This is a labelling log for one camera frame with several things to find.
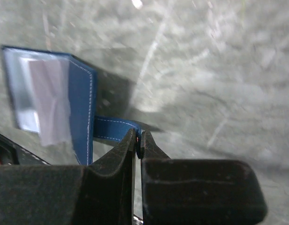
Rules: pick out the blue leather card holder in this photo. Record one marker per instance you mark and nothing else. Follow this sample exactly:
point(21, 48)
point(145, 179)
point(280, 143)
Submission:
point(53, 94)

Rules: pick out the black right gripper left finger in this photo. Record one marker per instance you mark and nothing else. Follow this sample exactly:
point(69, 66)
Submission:
point(98, 194)

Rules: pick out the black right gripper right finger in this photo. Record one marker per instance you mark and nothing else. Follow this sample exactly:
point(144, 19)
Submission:
point(197, 191)

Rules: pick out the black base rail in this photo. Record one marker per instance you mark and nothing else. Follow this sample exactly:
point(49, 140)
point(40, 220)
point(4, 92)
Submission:
point(13, 154)

